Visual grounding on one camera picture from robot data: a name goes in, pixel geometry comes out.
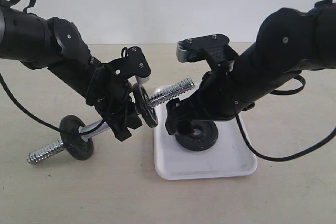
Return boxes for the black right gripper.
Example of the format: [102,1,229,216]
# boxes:
[165,71,249,135]

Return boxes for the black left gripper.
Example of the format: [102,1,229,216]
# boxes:
[86,62,142,142]

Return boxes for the black weight plate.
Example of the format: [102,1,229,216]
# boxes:
[175,121,218,152]
[59,115,94,161]
[133,83,158,128]

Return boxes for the chrome threaded dumbbell bar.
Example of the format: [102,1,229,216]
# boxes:
[26,78,195,165]

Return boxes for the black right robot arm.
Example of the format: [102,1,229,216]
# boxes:
[165,4,335,135]

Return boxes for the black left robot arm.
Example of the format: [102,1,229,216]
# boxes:
[1,1,142,141]

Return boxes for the white plastic tray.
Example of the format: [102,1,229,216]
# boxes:
[153,82,258,181]

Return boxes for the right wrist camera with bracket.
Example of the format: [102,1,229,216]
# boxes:
[176,34,239,70]

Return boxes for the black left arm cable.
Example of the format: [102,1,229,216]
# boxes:
[0,0,87,141]

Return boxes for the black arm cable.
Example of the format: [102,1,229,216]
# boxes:
[233,0,336,162]
[0,0,87,141]

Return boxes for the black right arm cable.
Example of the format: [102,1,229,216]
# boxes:
[233,0,336,162]

